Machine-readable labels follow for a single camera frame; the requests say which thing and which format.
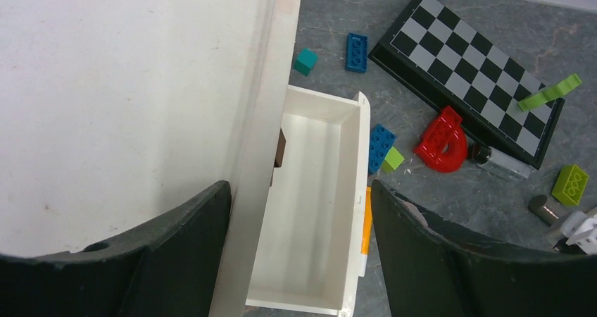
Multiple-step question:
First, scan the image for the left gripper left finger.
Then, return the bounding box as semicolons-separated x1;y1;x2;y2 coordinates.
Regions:
1;180;232;316

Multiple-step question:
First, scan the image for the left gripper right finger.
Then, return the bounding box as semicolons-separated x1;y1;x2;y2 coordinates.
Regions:
371;180;596;316

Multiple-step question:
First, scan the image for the orange white cream tube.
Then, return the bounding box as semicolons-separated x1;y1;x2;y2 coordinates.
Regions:
361;187;372;255

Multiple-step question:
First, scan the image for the concealer tube grey cap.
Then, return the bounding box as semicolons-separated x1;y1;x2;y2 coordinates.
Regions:
527;194;567;225

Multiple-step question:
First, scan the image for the clear vial black cap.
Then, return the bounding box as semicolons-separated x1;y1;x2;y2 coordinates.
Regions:
468;142;536;181

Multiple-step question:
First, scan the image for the white drawer organizer box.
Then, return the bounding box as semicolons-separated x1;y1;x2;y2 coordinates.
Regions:
1;0;370;316

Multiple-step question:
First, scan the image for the small green cube block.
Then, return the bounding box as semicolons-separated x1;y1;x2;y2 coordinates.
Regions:
382;147;405;173

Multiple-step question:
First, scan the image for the red lego arch piece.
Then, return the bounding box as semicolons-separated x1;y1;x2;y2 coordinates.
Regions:
414;106;468;173

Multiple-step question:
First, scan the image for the blue red lego stack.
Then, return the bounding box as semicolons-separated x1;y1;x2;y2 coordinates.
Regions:
367;124;396;175

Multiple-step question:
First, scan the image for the green lego brick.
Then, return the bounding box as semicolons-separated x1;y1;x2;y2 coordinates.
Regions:
551;164;589;206

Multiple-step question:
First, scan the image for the black grey checkerboard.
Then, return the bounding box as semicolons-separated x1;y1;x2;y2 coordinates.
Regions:
369;0;564;168

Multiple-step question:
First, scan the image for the small blue lego brick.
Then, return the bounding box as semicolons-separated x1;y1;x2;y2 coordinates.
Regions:
345;32;368;73

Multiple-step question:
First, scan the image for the green lego plate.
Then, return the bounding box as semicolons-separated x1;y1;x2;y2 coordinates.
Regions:
517;73;582;111

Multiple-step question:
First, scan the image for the small teal cube block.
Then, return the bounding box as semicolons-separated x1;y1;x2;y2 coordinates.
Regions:
293;49;318;76

